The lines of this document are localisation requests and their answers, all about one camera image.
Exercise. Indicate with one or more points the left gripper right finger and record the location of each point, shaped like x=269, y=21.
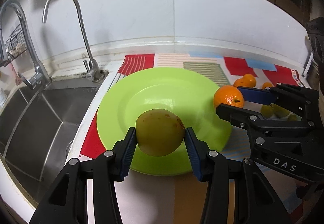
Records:
x=255, y=200

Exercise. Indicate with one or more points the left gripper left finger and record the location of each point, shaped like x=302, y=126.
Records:
x=66, y=199

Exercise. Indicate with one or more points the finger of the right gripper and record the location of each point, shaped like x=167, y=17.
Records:
x=256, y=125
x=296, y=99

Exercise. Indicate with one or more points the large green apple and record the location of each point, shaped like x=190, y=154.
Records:
x=279, y=111

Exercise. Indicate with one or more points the large orange with stem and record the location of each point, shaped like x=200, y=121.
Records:
x=228, y=95

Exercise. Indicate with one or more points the yellow-green pear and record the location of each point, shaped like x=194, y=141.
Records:
x=159, y=132

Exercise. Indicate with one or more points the small green persimmon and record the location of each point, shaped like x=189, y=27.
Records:
x=267, y=111

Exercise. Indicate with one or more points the small dark green fruit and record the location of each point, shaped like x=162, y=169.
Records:
x=292, y=118

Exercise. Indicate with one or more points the large steel kitchen faucet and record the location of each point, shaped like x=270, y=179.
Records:
x=41, y=76

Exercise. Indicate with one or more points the small orange round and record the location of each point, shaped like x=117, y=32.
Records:
x=266, y=84

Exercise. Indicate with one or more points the lime green plate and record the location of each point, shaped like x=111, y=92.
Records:
x=160, y=103

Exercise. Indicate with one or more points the colourful patterned table mat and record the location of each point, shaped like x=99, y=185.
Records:
x=164, y=189

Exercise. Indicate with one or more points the stainless steel sink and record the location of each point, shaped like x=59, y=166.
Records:
x=37, y=130

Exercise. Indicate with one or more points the slim curved steel faucet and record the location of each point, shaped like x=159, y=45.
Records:
x=93, y=71

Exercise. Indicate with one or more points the wire sponge basket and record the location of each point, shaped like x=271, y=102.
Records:
x=15, y=45

